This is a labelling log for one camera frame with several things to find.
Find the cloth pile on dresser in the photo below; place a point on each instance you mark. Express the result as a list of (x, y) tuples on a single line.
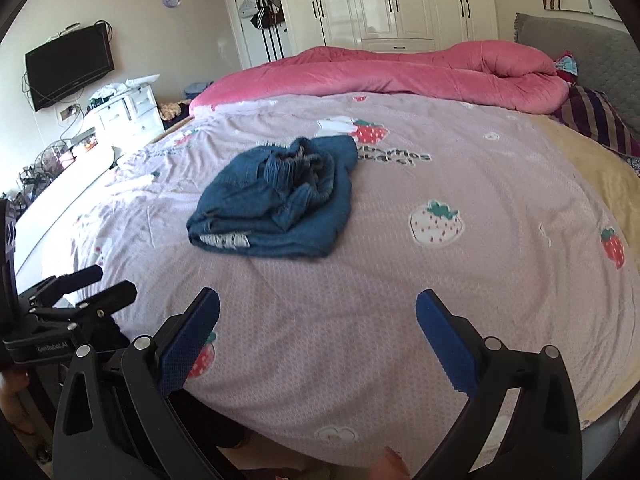
[(102, 97)]

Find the white curved desk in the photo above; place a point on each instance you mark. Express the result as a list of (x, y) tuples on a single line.
[(65, 185)]

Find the wall socket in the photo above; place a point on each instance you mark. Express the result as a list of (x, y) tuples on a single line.
[(70, 111)]

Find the black white hanging bag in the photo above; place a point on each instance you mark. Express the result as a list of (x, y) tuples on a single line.
[(260, 15)]

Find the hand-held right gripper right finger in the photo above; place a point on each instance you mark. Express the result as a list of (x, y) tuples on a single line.
[(447, 345)]

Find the black wall television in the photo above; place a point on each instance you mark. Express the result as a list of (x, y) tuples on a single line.
[(70, 65)]

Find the pink quilt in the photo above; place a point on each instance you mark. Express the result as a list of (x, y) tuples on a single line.
[(400, 72)]

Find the blue denim pants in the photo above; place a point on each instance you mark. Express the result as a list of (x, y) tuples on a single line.
[(310, 210)]

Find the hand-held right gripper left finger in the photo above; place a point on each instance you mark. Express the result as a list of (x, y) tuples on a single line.
[(192, 345)]

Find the white wardrobe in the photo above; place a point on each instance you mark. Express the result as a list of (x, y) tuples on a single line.
[(410, 0)]

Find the purple striped pillow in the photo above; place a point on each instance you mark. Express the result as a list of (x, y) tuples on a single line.
[(595, 115)]

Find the person's left hand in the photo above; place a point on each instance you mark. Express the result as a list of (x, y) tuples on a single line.
[(12, 410)]

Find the desk clutter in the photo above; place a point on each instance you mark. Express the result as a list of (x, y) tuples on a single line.
[(22, 187)]

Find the white door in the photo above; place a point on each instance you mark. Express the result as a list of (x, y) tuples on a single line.
[(235, 45)]

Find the blue cloth pile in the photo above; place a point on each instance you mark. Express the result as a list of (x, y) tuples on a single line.
[(197, 91)]

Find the brown floral cloth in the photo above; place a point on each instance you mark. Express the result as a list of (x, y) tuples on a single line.
[(175, 111)]

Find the person's bare leg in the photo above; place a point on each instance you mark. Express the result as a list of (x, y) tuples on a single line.
[(392, 467)]

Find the yellow blanket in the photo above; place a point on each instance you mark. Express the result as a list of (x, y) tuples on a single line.
[(600, 175)]

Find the white dresser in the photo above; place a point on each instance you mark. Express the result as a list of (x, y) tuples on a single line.
[(130, 115)]

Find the grey hanging bag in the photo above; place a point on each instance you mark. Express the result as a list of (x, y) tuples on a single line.
[(247, 7)]

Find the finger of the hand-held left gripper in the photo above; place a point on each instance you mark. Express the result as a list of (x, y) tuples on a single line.
[(105, 297), (75, 279)]

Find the grey padded headboard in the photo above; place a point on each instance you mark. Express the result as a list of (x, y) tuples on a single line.
[(600, 60)]

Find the blue white patterned cloth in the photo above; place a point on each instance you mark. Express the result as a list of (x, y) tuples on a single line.
[(631, 165)]

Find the teal red patterned cloth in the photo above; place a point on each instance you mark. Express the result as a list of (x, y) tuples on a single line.
[(566, 67)]

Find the pink strawberry print bedsheet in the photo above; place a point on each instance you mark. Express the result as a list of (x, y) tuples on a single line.
[(375, 285)]

